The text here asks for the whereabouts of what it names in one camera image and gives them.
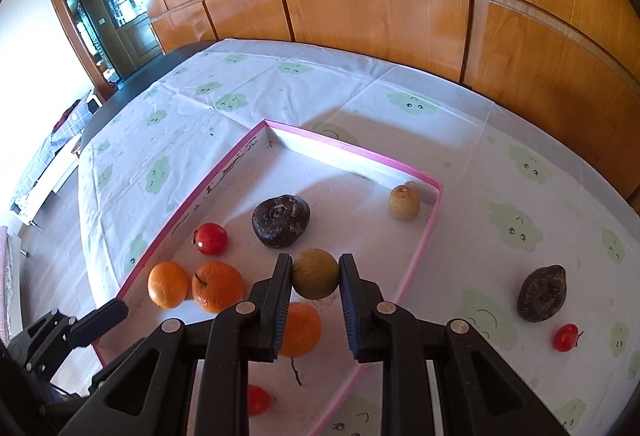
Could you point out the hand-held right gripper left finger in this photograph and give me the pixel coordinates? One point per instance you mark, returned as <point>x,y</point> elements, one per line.
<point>281,316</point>

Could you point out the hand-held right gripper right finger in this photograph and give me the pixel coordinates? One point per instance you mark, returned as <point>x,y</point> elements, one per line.
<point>347,316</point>

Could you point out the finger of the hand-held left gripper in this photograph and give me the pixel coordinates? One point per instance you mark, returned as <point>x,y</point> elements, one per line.
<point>100,318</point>

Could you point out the tangerine with long stem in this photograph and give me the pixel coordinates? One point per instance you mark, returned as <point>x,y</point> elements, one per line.
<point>302,328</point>

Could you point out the brown longan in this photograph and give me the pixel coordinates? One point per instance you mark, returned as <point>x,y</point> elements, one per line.
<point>315,273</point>

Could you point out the tangerine with short stem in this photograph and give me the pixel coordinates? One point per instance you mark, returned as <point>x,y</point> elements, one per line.
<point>218,287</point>

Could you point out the small smooth orange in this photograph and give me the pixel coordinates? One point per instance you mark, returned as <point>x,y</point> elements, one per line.
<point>167,285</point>

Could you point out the red cherry tomato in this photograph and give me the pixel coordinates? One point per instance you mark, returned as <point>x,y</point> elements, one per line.
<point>566,337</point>
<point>210,238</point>
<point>258,400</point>

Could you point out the round dark water chestnut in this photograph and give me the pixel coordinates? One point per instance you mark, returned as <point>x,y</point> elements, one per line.
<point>280,221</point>

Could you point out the pale longan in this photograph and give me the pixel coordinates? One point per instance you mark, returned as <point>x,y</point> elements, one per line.
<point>404,202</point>

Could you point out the pink shallow box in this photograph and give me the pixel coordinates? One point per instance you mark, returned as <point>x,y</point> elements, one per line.
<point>325,151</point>

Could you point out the white rack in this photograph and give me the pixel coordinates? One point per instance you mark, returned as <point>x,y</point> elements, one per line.
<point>35,186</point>

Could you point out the plaid cloth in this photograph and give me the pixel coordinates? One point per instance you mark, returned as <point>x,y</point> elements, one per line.
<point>65,128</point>

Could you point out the lumpy dark water chestnut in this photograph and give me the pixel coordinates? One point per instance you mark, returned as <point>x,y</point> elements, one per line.
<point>542,293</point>

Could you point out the white cloud-print tablecloth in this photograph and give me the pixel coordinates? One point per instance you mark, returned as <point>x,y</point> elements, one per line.
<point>500,156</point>

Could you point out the wooden wardrobe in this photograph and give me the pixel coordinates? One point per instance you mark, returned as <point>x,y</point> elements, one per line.
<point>375,16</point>

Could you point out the glass door cabinet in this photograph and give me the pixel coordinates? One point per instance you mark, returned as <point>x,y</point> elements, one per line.
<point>117,16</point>

